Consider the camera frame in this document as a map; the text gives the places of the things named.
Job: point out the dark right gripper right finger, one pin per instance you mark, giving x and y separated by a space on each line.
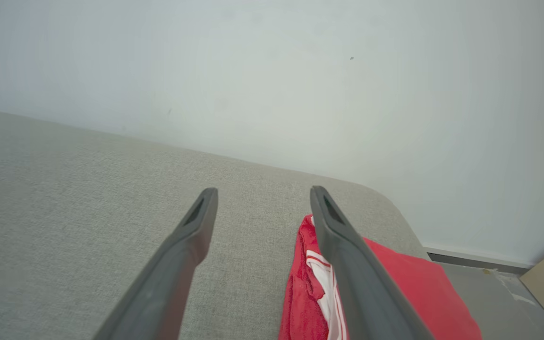
361 293

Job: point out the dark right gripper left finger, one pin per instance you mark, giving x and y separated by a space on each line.
168 283

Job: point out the red basketball jersey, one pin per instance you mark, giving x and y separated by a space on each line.
413 293

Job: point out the black and white baseboard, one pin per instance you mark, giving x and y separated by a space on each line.
475 261

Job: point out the grey fabric sofa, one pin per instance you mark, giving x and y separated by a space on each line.
64 212

